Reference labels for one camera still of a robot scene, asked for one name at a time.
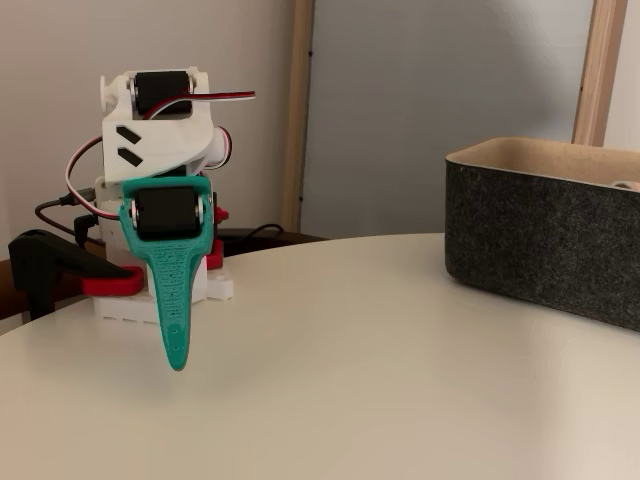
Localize black USB cable grey plug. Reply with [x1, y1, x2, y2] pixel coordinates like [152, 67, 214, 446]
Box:
[33, 186, 97, 237]

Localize thin black cable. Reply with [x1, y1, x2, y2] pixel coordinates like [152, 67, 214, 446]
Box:
[218, 223, 286, 247]

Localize black red table clamp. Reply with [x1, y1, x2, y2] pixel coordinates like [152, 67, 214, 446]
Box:
[208, 193, 231, 271]
[7, 228, 145, 321]

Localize dark grey felt bin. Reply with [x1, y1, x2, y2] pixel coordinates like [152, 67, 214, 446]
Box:
[443, 137, 640, 334]

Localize grey shelf back panel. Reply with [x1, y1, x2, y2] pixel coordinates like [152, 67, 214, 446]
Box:
[298, 0, 597, 240]

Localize black power plug cable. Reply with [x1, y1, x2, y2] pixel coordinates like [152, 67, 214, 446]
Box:
[72, 214, 101, 247]

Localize light wooden shelf post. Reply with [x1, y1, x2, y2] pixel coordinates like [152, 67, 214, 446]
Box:
[280, 0, 317, 235]
[571, 0, 629, 149]

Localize red white black servo cable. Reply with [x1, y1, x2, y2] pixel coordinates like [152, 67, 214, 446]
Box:
[65, 134, 126, 221]
[141, 89, 257, 122]
[207, 124, 234, 172]

